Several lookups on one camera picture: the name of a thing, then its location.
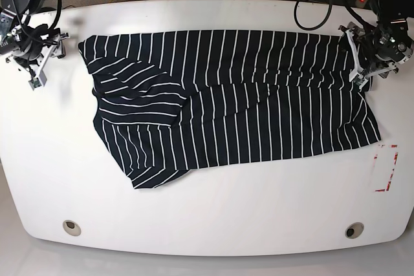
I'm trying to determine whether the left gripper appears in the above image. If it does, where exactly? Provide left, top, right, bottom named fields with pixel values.
left=349, top=19, right=413, bottom=79

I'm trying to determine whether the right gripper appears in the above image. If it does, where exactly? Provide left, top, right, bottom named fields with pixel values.
left=1, top=24, right=67, bottom=69

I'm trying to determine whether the navy white striped T-shirt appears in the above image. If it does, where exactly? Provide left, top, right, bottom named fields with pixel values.
left=78, top=30, right=381, bottom=189

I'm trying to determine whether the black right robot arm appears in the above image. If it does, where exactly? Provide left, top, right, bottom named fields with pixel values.
left=1, top=0, right=62, bottom=71

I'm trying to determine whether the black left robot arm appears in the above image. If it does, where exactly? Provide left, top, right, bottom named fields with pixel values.
left=344, top=0, right=413, bottom=87

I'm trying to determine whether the red tape rectangle marker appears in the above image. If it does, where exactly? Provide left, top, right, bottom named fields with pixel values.
left=370, top=144, right=398, bottom=193

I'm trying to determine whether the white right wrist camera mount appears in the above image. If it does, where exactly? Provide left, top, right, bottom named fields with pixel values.
left=5, top=32, right=71, bottom=91

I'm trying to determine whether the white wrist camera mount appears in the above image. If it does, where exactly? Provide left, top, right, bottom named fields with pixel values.
left=5, top=32, right=71, bottom=91
left=340, top=22, right=404, bottom=90

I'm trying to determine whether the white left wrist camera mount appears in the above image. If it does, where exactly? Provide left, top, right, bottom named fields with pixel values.
left=340, top=22, right=404, bottom=90

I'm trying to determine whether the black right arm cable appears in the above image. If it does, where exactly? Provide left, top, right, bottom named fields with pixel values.
left=6, top=0, right=64, bottom=44

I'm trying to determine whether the right table cable grommet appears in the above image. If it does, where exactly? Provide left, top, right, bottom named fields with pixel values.
left=345, top=222, right=364, bottom=239

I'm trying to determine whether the table cable grommet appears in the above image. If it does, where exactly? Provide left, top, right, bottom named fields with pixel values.
left=63, top=220, right=82, bottom=237
left=345, top=222, right=364, bottom=239

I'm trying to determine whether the left table cable grommet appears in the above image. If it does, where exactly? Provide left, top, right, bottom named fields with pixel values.
left=63, top=220, right=82, bottom=237

